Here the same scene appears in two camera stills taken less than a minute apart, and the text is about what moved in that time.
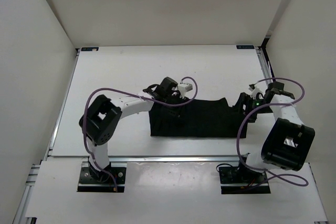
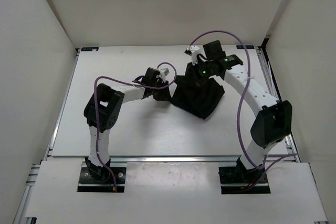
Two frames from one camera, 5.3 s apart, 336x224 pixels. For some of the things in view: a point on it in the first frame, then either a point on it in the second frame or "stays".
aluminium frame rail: x=24 y=206 stays
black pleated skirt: x=209 y=118 -> x=199 y=99
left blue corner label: x=90 y=49 stays
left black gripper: x=175 y=112 -> x=165 y=95
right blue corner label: x=245 y=47 stays
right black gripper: x=244 y=98 -> x=195 y=67
